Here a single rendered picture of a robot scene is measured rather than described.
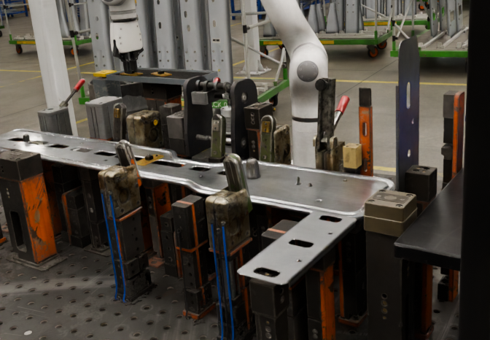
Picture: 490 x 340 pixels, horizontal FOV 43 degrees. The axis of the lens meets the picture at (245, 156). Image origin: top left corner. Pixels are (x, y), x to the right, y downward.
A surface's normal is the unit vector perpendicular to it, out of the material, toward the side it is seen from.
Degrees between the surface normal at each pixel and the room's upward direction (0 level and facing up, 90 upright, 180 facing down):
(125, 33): 90
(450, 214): 0
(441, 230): 0
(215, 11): 87
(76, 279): 0
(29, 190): 90
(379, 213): 88
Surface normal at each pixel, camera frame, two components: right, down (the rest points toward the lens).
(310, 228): -0.07, -0.95
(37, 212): 0.83, 0.11
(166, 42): -0.38, 0.25
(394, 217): -0.56, 0.27
